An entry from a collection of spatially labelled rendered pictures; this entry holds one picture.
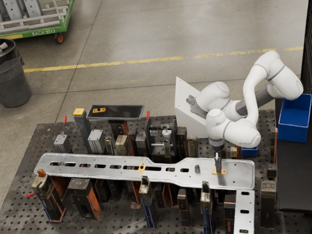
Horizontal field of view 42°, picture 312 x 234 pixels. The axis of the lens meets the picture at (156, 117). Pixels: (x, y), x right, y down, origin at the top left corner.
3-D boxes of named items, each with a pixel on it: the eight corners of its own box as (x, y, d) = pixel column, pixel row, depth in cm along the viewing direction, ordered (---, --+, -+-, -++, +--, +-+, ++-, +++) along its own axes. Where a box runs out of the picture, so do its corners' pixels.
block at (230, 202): (222, 237, 238) (220, 208, 219) (224, 221, 246) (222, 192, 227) (239, 239, 235) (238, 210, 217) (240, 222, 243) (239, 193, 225)
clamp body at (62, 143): (66, 180, 290) (50, 144, 267) (71, 168, 298) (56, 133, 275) (79, 180, 288) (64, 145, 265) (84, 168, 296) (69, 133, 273)
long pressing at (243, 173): (30, 178, 257) (29, 176, 256) (44, 152, 273) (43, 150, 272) (254, 191, 224) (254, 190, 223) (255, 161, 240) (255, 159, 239)
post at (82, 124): (88, 161, 301) (72, 117, 273) (92, 153, 307) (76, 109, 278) (98, 161, 299) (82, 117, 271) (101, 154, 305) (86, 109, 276)
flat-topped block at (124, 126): (120, 163, 295) (107, 116, 266) (123, 155, 301) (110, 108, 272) (133, 163, 293) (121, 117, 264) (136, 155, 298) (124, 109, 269)
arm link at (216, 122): (202, 136, 216) (224, 145, 209) (200, 114, 206) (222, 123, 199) (213, 124, 222) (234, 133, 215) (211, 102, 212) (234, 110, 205)
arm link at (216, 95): (198, 92, 305) (218, 73, 293) (216, 108, 306) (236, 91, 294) (192, 100, 292) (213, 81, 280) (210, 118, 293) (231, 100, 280)
